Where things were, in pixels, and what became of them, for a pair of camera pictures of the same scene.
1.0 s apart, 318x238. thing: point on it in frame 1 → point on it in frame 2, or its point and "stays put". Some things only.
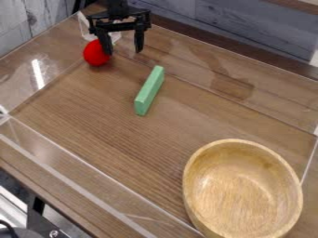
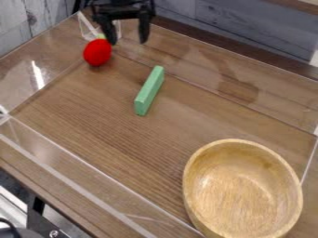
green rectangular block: [150, 91] stays put
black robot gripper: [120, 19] → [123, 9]
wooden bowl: [242, 190] stays put
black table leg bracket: [40, 227] stays put
